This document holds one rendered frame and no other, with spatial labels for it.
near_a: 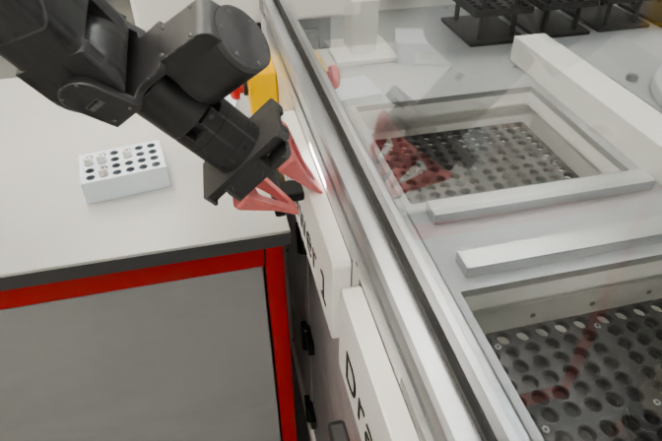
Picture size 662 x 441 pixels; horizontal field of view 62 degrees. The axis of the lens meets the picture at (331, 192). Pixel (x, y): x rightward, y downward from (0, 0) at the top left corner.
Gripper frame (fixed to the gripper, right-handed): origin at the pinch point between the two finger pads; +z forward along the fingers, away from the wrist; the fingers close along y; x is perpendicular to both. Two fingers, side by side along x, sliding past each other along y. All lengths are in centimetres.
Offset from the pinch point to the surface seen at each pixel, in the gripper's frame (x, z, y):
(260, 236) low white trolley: 13.2, 9.5, -14.6
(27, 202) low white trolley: 27.4, -13.3, -39.6
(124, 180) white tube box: 26.1, -5.5, -26.6
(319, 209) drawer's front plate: -3.1, 0.4, 1.2
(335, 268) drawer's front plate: -10.9, 0.8, 0.9
